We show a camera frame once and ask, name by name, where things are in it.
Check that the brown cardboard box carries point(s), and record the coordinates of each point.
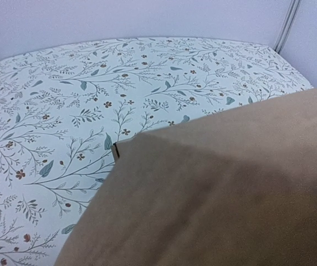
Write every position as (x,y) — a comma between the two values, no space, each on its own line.
(235,188)

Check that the floral patterned table mat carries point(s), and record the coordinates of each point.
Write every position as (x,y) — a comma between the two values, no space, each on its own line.
(62,108)

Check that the right aluminium frame post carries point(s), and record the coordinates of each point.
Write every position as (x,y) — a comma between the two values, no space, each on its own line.
(287,25)

